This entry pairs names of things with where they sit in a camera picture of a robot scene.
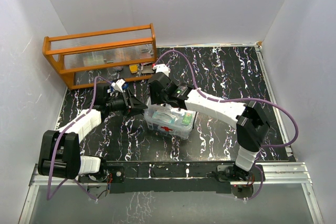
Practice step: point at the clear first aid box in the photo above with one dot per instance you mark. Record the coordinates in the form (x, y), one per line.
(170, 121)

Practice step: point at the clear divider tray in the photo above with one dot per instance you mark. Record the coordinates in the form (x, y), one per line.
(179, 113)

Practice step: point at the cardboard box on shelf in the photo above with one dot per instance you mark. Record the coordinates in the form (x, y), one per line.
(146, 68)

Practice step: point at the green small packet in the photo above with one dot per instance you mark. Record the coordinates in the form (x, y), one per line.
(187, 118)

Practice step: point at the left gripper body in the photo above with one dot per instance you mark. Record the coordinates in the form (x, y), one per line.
(119, 104)

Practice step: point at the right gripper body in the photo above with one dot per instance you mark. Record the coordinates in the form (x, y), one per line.
(158, 98)

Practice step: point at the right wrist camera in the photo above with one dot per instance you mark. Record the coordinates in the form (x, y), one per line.
(157, 68)

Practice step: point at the white teal ointment tube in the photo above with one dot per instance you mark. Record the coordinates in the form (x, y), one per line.
(164, 116)

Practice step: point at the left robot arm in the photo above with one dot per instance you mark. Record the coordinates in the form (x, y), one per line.
(60, 149)

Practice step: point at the yellow item on shelf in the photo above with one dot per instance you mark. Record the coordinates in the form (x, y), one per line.
(133, 68)

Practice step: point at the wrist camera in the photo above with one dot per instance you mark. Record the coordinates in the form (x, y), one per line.
(118, 85)
(157, 68)

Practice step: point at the orange wooden shelf rack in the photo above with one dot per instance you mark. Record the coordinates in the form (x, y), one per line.
(83, 55)

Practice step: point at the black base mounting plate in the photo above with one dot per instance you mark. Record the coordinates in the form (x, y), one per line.
(181, 176)

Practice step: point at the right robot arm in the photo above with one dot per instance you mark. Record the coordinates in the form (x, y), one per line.
(248, 119)

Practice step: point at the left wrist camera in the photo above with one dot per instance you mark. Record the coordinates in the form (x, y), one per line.
(118, 85)

